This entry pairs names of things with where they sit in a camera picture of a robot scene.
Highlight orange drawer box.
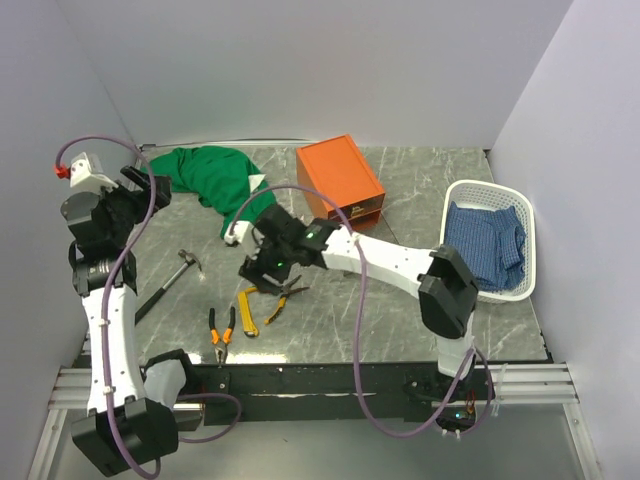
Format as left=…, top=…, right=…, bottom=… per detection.
left=296, top=134, right=386, bottom=230

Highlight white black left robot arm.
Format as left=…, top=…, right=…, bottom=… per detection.
left=61, top=157, right=199, bottom=477

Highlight yellow utility knife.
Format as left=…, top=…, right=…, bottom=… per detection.
left=237, top=287, right=259, bottom=339

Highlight blue checked cloth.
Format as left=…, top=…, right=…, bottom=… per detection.
left=443, top=202, right=527, bottom=292

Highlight white perforated basket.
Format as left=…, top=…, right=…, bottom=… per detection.
left=440, top=180, right=536, bottom=303

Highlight clear top drawer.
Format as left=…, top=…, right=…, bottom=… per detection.
left=337, top=195, right=384, bottom=222

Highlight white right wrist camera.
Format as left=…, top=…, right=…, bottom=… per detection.
left=223, top=220, right=256, bottom=247

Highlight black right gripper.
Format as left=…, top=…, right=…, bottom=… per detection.
left=237, top=232, right=295, bottom=299

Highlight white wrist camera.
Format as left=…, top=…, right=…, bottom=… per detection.
left=54, top=152, right=118, bottom=194
left=223, top=220, right=256, bottom=247

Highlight orange black small pliers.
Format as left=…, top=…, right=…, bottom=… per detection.
left=208, top=307, right=236, bottom=367

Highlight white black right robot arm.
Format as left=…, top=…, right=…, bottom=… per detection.
left=224, top=204, right=479, bottom=399

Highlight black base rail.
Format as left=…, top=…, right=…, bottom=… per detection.
left=49, top=362, right=581, bottom=431

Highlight black handled hammer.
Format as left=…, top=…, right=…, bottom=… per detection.
left=135, top=249, right=202, bottom=325

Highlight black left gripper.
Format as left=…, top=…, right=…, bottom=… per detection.
left=91, top=165, right=170, bottom=246

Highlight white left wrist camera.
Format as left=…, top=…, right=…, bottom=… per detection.
left=54, top=152, right=118, bottom=194

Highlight green cloth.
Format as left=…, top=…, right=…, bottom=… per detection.
left=150, top=146, right=276, bottom=236

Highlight yellow black long-nose pliers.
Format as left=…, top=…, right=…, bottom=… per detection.
left=264, top=275, right=309, bottom=325

